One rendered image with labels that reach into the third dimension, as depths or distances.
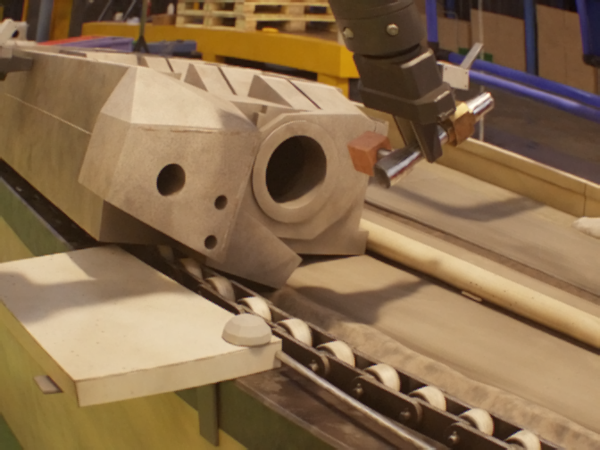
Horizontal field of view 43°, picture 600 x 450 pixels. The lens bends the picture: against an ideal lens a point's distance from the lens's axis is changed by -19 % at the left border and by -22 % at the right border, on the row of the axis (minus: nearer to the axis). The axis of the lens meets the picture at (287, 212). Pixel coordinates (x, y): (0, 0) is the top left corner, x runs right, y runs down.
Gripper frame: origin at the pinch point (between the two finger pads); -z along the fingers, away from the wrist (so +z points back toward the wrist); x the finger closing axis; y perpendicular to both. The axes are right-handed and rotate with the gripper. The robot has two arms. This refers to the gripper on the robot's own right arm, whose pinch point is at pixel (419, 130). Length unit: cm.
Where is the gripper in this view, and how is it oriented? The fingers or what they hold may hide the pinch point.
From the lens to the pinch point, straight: 92.8
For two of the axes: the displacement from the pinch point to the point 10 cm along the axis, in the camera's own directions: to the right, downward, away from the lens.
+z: -3.1, -8.2, -4.8
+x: -5.7, -2.5, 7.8
